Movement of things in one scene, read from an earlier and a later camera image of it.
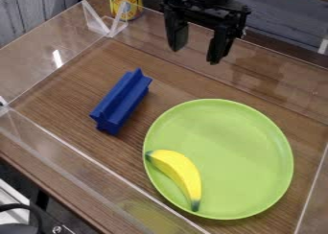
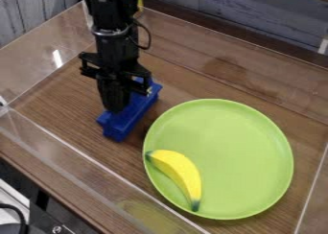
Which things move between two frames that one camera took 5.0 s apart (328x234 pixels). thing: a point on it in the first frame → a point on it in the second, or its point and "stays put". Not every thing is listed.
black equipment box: (59, 218) stays put
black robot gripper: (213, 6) → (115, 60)
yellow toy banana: (179, 167) stays put
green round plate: (239, 147) stays put
